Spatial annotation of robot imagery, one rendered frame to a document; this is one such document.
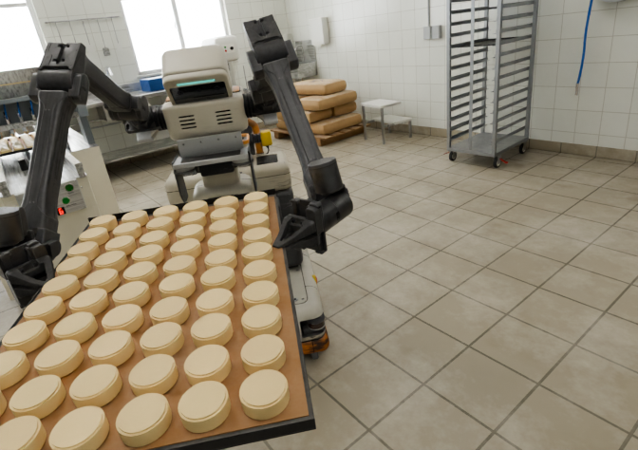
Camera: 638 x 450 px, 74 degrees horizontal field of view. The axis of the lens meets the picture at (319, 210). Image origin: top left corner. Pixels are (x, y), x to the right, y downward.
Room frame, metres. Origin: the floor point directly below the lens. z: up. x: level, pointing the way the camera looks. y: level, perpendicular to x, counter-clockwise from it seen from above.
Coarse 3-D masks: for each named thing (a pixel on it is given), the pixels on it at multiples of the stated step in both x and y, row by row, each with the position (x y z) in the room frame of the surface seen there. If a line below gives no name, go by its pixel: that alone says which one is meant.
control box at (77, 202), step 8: (64, 184) 1.84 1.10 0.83; (72, 184) 1.85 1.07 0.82; (24, 192) 1.77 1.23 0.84; (64, 192) 1.83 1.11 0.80; (72, 192) 1.85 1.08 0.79; (80, 192) 1.86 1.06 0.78; (72, 200) 1.84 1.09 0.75; (80, 200) 1.86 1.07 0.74; (64, 208) 1.82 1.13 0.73; (72, 208) 1.84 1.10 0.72; (80, 208) 1.85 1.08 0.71
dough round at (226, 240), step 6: (216, 234) 0.69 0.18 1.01; (222, 234) 0.68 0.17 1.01; (228, 234) 0.68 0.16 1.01; (234, 234) 0.68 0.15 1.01; (210, 240) 0.67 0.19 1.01; (216, 240) 0.67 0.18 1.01; (222, 240) 0.66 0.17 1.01; (228, 240) 0.66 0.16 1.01; (234, 240) 0.66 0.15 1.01; (210, 246) 0.65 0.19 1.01; (216, 246) 0.65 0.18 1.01; (222, 246) 0.65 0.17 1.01; (228, 246) 0.65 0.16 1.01; (234, 246) 0.66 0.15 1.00; (210, 252) 0.66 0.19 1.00
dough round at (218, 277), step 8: (208, 272) 0.57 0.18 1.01; (216, 272) 0.56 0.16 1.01; (224, 272) 0.56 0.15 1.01; (232, 272) 0.56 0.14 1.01; (200, 280) 0.55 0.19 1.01; (208, 280) 0.54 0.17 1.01; (216, 280) 0.54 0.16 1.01; (224, 280) 0.54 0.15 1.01; (232, 280) 0.55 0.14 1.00; (208, 288) 0.54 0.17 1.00; (216, 288) 0.53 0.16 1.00; (224, 288) 0.54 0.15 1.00
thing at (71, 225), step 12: (12, 168) 2.26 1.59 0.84; (24, 168) 2.17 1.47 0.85; (12, 180) 1.99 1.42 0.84; (24, 180) 1.96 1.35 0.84; (84, 180) 1.91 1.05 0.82; (0, 192) 1.81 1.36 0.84; (12, 192) 1.79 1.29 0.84; (84, 192) 1.90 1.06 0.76; (12, 204) 1.75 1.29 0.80; (96, 204) 1.92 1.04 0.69; (60, 216) 1.83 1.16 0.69; (72, 216) 1.86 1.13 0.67; (84, 216) 1.88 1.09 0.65; (60, 228) 1.82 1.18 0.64; (72, 228) 1.85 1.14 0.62; (84, 228) 1.87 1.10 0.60; (60, 240) 1.81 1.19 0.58; (72, 240) 1.84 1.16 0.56
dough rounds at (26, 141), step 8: (16, 136) 2.84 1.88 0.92; (24, 136) 2.79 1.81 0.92; (32, 136) 2.78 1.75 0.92; (0, 144) 2.57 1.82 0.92; (8, 144) 2.55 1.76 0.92; (16, 144) 2.50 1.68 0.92; (24, 144) 2.59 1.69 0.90; (32, 144) 2.43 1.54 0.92; (0, 152) 2.43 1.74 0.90; (8, 152) 2.34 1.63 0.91
